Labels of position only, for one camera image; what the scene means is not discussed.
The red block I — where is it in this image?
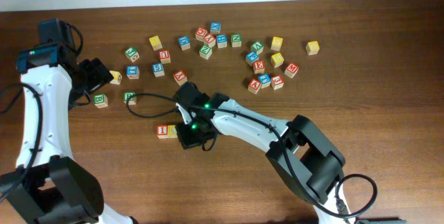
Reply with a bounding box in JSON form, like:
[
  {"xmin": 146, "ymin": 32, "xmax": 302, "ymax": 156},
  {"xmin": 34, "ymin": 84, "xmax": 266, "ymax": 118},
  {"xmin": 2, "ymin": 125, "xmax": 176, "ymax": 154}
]
[{"xmin": 156, "ymin": 125, "xmax": 168, "ymax": 139}]

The blue block 5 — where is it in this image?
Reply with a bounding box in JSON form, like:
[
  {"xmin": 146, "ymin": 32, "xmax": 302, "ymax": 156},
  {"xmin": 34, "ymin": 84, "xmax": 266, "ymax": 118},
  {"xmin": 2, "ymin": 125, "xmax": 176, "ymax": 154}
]
[{"xmin": 152, "ymin": 63, "xmax": 164, "ymax": 77}]

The red block E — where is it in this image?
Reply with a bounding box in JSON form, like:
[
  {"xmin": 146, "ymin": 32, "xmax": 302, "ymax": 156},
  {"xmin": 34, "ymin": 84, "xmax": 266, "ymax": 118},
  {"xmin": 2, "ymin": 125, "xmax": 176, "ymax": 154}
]
[{"xmin": 252, "ymin": 60, "xmax": 265, "ymax": 74}]

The red block K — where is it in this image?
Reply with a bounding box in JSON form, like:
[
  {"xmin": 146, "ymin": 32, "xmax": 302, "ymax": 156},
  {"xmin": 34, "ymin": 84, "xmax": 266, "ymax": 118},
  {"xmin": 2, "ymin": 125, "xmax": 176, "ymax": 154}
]
[{"xmin": 173, "ymin": 70, "xmax": 187, "ymax": 86}]

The green block N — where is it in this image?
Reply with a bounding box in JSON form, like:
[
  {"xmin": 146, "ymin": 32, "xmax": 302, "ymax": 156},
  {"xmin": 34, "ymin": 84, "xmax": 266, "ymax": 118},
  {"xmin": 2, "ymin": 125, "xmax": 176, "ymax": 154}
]
[{"xmin": 231, "ymin": 33, "xmax": 242, "ymax": 48}]

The red block M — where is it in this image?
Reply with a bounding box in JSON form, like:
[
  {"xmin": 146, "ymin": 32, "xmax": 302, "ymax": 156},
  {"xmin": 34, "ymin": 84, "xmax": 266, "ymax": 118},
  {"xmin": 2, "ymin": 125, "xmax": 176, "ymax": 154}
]
[{"xmin": 284, "ymin": 63, "xmax": 299, "ymax": 78}]

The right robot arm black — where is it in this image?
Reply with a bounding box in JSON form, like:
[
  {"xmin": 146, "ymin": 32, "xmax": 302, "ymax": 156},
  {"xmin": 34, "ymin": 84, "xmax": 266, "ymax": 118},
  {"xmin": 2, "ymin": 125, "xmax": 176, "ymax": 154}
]
[{"xmin": 173, "ymin": 87, "xmax": 357, "ymax": 223}]

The blue block bottom right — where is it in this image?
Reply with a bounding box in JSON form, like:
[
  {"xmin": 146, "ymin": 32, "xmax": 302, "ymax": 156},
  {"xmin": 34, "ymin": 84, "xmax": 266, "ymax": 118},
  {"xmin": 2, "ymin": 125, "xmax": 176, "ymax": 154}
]
[{"xmin": 258, "ymin": 74, "xmax": 271, "ymax": 89}]

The red block C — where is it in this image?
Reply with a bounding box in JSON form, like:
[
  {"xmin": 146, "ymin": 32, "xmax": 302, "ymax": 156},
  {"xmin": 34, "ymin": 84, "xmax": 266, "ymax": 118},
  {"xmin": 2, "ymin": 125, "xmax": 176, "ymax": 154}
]
[{"xmin": 195, "ymin": 28, "xmax": 208, "ymax": 42}]

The red block U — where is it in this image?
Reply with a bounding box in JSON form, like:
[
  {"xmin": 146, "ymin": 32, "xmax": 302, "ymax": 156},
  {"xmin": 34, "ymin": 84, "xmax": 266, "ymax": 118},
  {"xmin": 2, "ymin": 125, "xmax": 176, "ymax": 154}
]
[{"xmin": 159, "ymin": 50, "xmax": 171, "ymax": 64}]

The blue block X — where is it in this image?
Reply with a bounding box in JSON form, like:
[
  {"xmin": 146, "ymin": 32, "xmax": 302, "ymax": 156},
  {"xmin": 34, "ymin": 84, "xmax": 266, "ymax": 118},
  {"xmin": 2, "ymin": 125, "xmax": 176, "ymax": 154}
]
[{"xmin": 210, "ymin": 21, "xmax": 221, "ymax": 35}]

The blue block H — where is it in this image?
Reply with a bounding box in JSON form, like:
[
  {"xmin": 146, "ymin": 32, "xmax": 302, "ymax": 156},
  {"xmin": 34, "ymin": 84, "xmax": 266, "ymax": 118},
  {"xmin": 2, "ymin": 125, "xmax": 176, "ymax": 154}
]
[{"xmin": 216, "ymin": 34, "xmax": 228, "ymax": 49}]

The green block B right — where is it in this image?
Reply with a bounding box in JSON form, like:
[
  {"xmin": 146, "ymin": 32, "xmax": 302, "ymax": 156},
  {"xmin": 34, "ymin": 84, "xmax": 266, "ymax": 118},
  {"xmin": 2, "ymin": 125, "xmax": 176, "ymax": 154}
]
[{"xmin": 123, "ymin": 91, "xmax": 137, "ymax": 105}]

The green block B left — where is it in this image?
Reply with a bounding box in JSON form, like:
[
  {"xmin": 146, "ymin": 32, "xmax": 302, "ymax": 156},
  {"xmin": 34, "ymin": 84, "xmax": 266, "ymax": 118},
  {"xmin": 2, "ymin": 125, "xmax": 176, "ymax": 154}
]
[{"xmin": 94, "ymin": 94, "xmax": 108, "ymax": 108}]

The green block J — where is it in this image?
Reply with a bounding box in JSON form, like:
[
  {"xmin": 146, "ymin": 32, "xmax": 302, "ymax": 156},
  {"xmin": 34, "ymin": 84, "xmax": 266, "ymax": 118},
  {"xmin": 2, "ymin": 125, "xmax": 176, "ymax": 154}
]
[{"xmin": 124, "ymin": 47, "xmax": 140, "ymax": 62}]

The blue block P right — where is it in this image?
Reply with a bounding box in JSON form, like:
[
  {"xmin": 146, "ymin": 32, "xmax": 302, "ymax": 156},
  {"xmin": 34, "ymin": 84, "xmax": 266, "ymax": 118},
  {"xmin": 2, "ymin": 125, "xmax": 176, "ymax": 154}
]
[{"xmin": 246, "ymin": 51, "xmax": 259, "ymax": 66}]

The yellow block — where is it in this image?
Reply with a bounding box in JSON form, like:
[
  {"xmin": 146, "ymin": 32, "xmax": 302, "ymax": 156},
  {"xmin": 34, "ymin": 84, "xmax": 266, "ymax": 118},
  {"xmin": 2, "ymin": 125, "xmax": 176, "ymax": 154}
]
[
  {"xmin": 271, "ymin": 37, "xmax": 283, "ymax": 51},
  {"xmin": 271, "ymin": 53, "xmax": 284, "ymax": 68},
  {"xmin": 148, "ymin": 35, "xmax": 162, "ymax": 51},
  {"xmin": 306, "ymin": 41, "xmax": 320, "ymax": 55},
  {"xmin": 167, "ymin": 125, "xmax": 178, "ymax": 138},
  {"xmin": 110, "ymin": 70, "xmax": 122, "ymax": 85}
]

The blue block D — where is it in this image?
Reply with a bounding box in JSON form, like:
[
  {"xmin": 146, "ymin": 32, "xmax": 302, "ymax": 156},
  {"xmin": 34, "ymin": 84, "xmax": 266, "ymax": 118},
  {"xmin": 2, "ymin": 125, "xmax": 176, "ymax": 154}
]
[{"xmin": 178, "ymin": 36, "xmax": 191, "ymax": 51}]

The green block Z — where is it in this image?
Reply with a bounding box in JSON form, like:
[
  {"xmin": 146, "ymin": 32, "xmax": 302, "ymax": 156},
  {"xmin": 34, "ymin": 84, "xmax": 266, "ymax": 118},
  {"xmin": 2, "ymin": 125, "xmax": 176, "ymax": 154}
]
[{"xmin": 199, "ymin": 45, "xmax": 212, "ymax": 60}]

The red block A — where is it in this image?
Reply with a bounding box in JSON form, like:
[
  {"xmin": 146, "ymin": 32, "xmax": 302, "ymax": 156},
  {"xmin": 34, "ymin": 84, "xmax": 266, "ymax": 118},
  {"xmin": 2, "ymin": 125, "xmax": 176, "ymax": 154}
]
[{"xmin": 248, "ymin": 78, "xmax": 262, "ymax": 94}]

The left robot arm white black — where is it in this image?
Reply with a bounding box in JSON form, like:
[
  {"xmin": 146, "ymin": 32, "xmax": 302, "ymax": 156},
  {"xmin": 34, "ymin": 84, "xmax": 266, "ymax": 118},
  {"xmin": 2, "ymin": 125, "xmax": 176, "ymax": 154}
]
[{"xmin": 1, "ymin": 42, "xmax": 136, "ymax": 223}]

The green block V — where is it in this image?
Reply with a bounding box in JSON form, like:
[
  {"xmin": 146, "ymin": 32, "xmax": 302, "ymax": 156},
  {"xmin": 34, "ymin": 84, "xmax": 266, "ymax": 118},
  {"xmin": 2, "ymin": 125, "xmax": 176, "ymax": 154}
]
[{"xmin": 250, "ymin": 41, "xmax": 264, "ymax": 55}]

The green block b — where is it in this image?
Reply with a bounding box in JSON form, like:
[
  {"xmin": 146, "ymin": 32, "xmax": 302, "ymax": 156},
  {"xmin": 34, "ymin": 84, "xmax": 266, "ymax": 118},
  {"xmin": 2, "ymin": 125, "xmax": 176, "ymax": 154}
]
[
  {"xmin": 94, "ymin": 94, "xmax": 108, "ymax": 108},
  {"xmin": 123, "ymin": 91, "xmax": 137, "ymax": 105}
]

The blue block left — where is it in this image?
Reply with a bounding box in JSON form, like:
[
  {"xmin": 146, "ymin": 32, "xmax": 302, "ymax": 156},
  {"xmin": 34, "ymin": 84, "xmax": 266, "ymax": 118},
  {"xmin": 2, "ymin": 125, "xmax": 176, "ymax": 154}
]
[{"xmin": 126, "ymin": 66, "xmax": 139, "ymax": 79}]

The red block 3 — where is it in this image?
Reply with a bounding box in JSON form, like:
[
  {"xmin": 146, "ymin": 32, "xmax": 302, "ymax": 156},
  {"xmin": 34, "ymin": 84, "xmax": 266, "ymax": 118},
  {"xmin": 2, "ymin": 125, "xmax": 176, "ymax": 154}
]
[{"xmin": 271, "ymin": 75, "xmax": 284, "ymax": 89}]

